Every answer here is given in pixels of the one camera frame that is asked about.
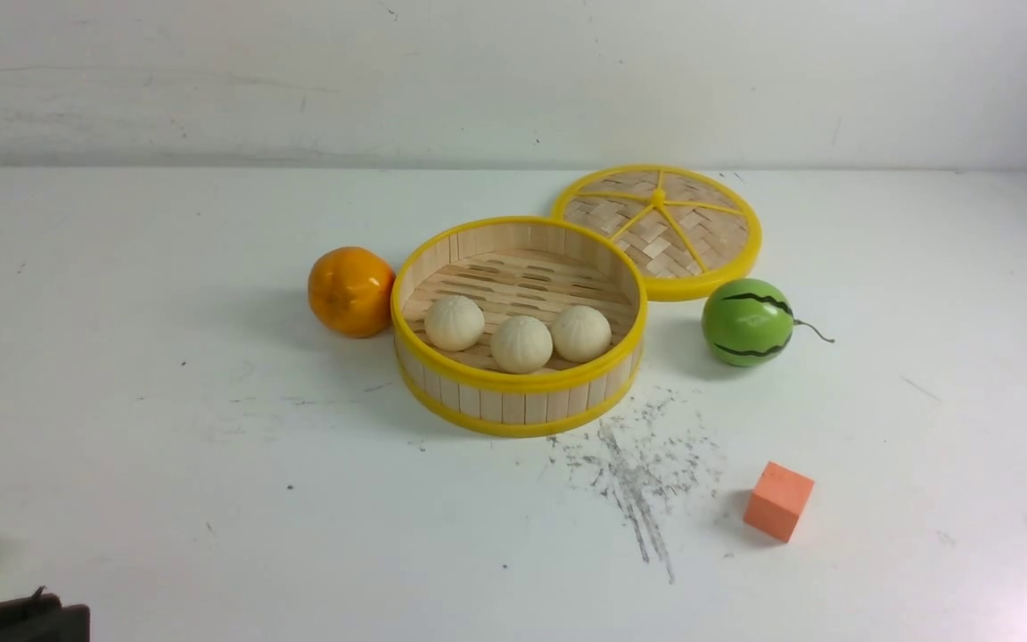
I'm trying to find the white toy bun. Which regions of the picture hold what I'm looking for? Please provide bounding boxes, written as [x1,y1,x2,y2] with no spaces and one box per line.
[423,295,486,352]
[490,316,554,375]
[549,305,612,363]

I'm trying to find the green toy watermelon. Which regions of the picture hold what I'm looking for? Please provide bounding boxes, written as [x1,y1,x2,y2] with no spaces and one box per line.
[702,277,835,368]

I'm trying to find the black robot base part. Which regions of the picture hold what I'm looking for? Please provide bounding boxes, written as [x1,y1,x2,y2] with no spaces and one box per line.
[0,588,91,641]

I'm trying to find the yellow rimmed bamboo steamer tray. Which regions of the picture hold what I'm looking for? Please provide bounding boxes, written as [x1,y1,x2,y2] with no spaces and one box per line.
[390,217,648,438]

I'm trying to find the yellow rimmed bamboo steamer lid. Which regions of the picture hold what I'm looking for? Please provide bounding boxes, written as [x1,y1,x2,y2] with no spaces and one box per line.
[551,164,762,301]

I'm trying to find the orange toy tangerine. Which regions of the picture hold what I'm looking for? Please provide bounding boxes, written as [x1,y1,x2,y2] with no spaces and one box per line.
[308,246,395,340]

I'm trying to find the orange foam cube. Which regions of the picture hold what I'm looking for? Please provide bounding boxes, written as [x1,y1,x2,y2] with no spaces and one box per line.
[743,462,815,543]

